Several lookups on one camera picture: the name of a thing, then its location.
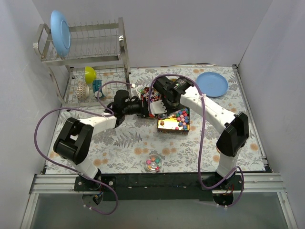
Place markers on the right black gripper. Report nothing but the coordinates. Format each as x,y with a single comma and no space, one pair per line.
158,84

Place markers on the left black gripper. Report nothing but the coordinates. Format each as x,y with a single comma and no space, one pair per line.
145,109

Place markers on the tin of star candies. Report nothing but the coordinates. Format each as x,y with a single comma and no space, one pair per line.
176,123

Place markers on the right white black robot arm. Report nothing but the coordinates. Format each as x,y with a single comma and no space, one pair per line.
233,128

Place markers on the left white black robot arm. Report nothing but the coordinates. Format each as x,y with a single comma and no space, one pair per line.
74,140

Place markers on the floral table mat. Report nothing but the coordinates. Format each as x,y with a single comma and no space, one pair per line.
125,148

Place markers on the teal white cup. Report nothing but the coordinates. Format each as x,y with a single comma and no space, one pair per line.
99,90

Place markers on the blue plate on table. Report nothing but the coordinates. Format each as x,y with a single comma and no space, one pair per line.
212,84

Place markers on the steel dish rack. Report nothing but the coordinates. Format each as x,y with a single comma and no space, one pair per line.
102,46

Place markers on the yellow green bowl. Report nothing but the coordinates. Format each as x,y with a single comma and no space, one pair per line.
89,74

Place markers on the patterned beige cup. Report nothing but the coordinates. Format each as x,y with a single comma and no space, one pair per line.
83,91

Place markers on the clear round plastic container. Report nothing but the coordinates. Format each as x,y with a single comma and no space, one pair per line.
153,163

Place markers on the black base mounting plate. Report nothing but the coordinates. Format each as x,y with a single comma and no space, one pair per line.
146,186

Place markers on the blue plate in rack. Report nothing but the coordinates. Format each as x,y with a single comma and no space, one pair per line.
60,33

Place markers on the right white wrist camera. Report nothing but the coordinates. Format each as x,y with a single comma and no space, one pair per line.
157,107

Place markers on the aluminium frame rail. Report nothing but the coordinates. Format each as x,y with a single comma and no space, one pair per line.
64,184

